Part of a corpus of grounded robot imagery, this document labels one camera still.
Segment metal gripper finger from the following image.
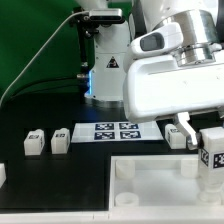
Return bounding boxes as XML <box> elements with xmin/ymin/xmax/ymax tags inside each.
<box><xmin>174</xmin><ymin>112</ymin><xmax>200</xmax><ymax>150</ymax></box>

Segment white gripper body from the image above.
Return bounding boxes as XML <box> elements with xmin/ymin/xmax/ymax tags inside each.
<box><xmin>123</xmin><ymin>55</ymin><xmax>224</xmax><ymax>123</ymax></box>

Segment white square tabletop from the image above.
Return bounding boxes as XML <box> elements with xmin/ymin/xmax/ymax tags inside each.
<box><xmin>109</xmin><ymin>155</ymin><xmax>224</xmax><ymax>209</ymax></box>

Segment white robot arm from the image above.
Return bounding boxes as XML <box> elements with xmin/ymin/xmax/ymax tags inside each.
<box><xmin>76</xmin><ymin>0</ymin><xmax>224</xmax><ymax>149</ymax></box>

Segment white sheet with markers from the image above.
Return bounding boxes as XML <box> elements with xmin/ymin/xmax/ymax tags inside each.
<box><xmin>72</xmin><ymin>121</ymin><xmax>163</xmax><ymax>143</ymax></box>

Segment white block left edge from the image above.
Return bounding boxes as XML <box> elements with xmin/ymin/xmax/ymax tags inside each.
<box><xmin>0</xmin><ymin>163</ymin><xmax>7</xmax><ymax>188</ymax></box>

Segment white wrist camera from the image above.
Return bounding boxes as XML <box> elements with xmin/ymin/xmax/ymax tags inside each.
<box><xmin>123</xmin><ymin>21</ymin><xmax>184</xmax><ymax>71</ymax></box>

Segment black cables behind base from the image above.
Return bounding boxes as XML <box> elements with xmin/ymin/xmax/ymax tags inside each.
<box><xmin>3</xmin><ymin>76</ymin><xmax>84</xmax><ymax>101</ymax></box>

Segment camera on black stand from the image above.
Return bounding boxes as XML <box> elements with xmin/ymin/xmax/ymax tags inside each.
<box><xmin>69</xmin><ymin>7</ymin><xmax>124</xmax><ymax>98</ymax></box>

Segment white camera cable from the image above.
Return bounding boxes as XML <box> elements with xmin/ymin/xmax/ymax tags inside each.
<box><xmin>0</xmin><ymin>9</ymin><xmax>91</xmax><ymax>108</ymax></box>

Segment white front rail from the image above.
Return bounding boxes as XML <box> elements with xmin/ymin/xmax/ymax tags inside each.
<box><xmin>0</xmin><ymin>208</ymin><xmax>224</xmax><ymax>224</ymax></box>

